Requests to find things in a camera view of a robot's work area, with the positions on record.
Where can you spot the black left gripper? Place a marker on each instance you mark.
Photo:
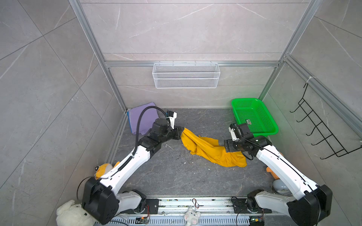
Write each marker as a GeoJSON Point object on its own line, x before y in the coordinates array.
{"type": "Point", "coordinates": [177, 132]}

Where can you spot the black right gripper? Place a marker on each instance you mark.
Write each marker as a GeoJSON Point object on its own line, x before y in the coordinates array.
{"type": "Point", "coordinates": [228, 143]}

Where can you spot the yellow t-shirt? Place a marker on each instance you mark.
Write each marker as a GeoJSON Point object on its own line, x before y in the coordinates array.
{"type": "Point", "coordinates": [210, 149]}

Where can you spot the green plastic basket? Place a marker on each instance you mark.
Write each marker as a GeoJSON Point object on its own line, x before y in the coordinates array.
{"type": "Point", "coordinates": [255, 114]}

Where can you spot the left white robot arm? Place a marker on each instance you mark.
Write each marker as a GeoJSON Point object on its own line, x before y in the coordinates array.
{"type": "Point", "coordinates": [101, 197]}

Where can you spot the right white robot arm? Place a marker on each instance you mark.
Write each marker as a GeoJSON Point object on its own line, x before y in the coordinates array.
{"type": "Point", "coordinates": [309, 203]}

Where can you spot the folded purple t-shirt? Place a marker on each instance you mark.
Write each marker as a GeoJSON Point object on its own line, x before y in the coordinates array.
{"type": "Point", "coordinates": [147, 120]}

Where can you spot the orange plush toy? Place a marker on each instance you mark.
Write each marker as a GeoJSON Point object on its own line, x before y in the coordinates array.
{"type": "Point", "coordinates": [273, 172]}

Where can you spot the grey round plush head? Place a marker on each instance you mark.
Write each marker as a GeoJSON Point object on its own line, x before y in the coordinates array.
{"type": "Point", "coordinates": [280, 188]}

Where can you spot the yellow plush toy red dress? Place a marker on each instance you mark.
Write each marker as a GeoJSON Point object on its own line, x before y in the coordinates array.
{"type": "Point", "coordinates": [105, 171]}

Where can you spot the small white plush toy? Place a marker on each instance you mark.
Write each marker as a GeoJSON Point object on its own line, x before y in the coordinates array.
{"type": "Point", "coordinates": [191, 217]}

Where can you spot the white plush bear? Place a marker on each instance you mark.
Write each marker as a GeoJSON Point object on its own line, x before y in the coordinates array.
{"type": "Point", "coordinates": [71, 214]}

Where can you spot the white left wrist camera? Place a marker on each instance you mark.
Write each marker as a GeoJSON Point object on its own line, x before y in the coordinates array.
{"type": "Point", "coordinates": [171, 116]}

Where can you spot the white wire mesh basket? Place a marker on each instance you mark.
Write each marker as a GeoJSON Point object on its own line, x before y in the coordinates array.
{"type": "Point", "coordinates": [186, 75]}

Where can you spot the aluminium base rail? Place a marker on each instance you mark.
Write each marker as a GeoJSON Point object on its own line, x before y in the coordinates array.
{"type": "Point", "coordinates": [215, 211]}

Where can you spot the black wire hook rack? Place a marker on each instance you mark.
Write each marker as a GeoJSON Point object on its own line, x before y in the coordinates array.
{"type": "Point", "coordinates": [327, 136]}

